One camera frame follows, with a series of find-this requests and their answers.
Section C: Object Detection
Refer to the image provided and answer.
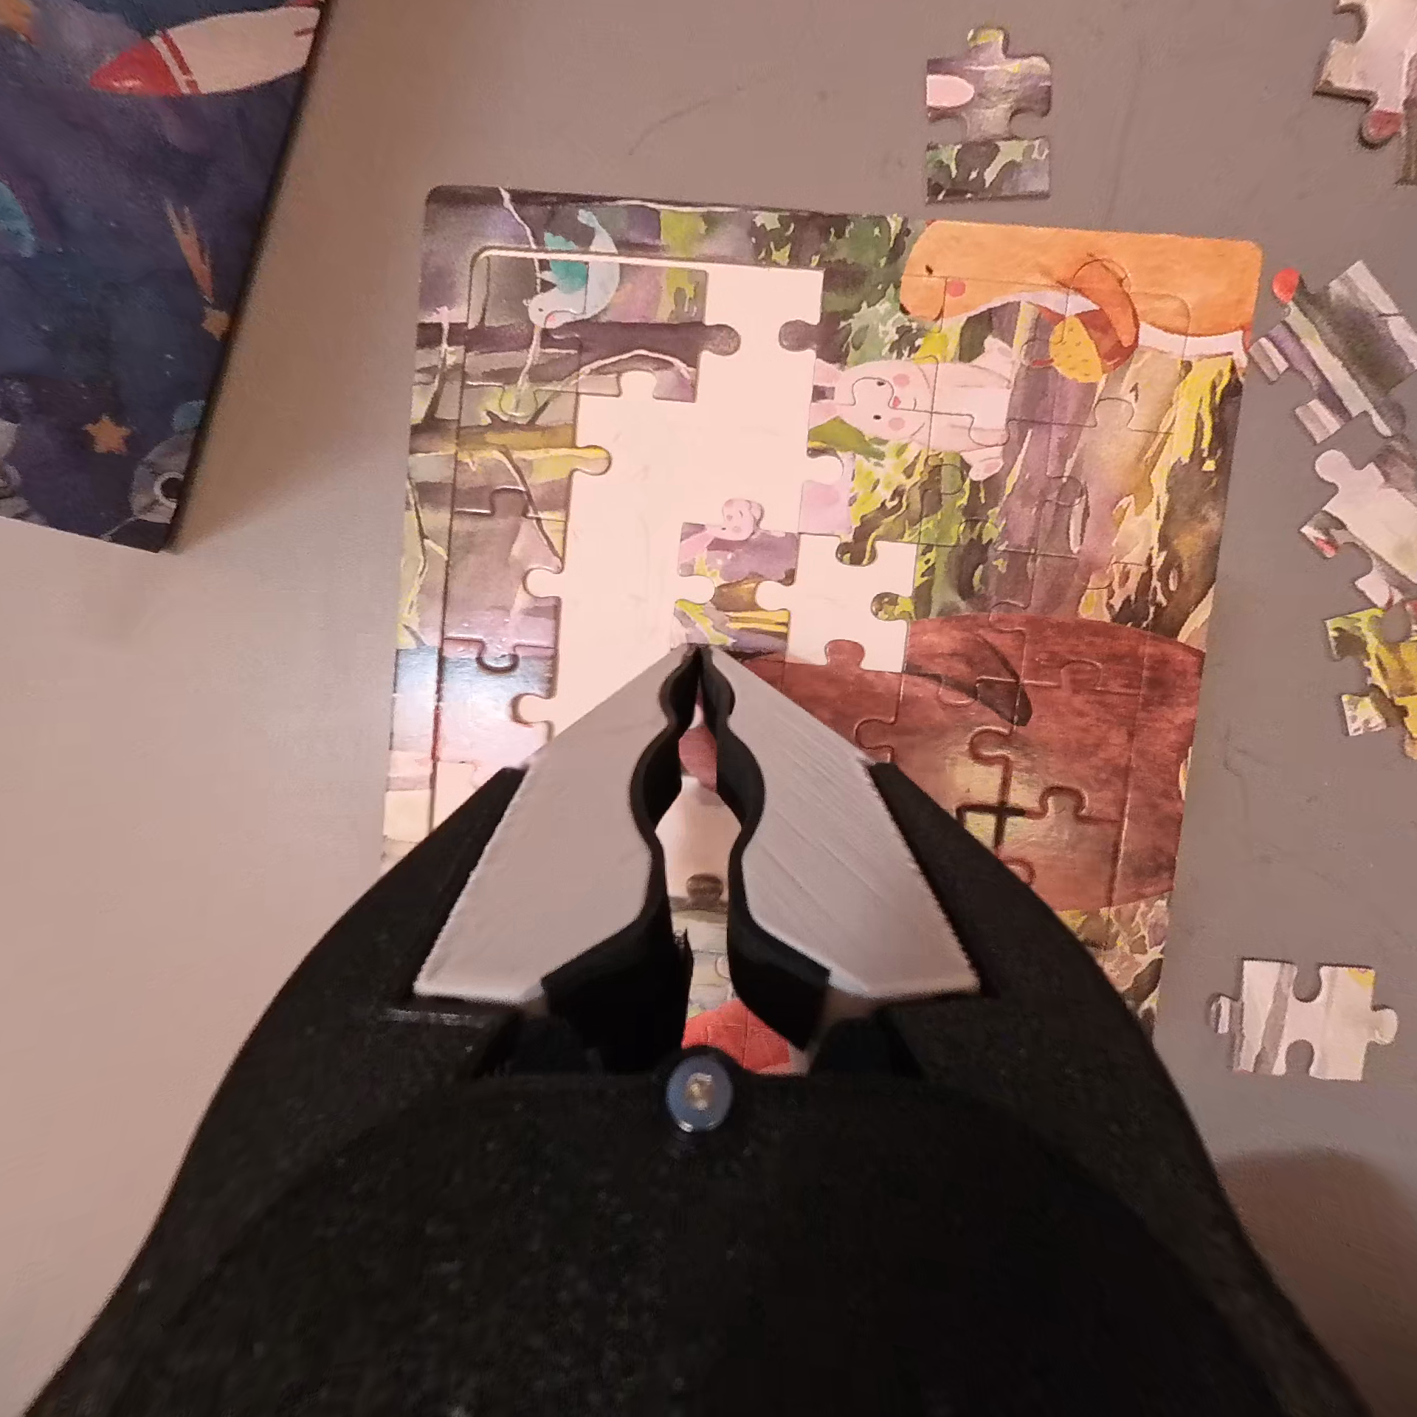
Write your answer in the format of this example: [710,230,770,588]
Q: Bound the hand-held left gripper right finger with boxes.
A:
[700,650,982,1049]

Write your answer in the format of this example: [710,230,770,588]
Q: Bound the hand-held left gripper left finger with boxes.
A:
[413,646,703,1011]

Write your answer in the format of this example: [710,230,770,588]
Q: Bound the forest animal jigsaw puzzle board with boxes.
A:
[380,185,1262,1063]

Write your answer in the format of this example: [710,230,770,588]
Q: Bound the purple pink puzzle piece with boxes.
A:
[676,500,803,655]

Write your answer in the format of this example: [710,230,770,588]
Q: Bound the yellow red puzzle piece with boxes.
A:
[1323,603,1417,760]

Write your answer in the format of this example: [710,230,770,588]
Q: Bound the purple green puzzle piece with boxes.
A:
[924,28,1053,203]

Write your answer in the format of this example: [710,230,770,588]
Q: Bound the grey desk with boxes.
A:
[0,0,1417,1362]

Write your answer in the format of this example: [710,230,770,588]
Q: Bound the large white grey puzzle piece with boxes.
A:
[1210,958,1397,1080]

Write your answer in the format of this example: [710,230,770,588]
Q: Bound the dark blue illustrated puzzle box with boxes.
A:
[0,0,328,552]

